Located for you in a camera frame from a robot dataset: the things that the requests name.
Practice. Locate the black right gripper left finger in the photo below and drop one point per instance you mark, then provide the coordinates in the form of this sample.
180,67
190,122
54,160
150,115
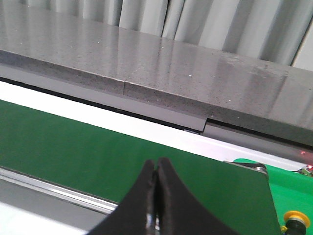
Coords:
135,214

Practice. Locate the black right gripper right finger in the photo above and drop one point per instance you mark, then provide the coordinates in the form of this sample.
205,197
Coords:
178,210

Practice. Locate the yellow mushroom push button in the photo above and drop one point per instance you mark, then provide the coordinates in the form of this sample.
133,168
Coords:
296,223

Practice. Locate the green conveyor belt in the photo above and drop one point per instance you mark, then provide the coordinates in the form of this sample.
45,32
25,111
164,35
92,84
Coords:
106,164

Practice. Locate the silver conveyor drive pulley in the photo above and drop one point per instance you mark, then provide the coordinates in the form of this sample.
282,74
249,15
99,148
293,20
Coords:
258,167

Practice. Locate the green plastic tray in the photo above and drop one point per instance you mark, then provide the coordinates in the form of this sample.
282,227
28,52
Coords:
288,188

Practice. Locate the grey stone counter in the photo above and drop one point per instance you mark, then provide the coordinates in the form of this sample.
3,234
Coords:
250,102

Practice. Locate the grey pleated curtain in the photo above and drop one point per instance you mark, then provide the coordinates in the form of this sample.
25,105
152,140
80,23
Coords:
279,31

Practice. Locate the aluminium conveyor frame rail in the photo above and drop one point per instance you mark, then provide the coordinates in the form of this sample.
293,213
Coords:
72,196

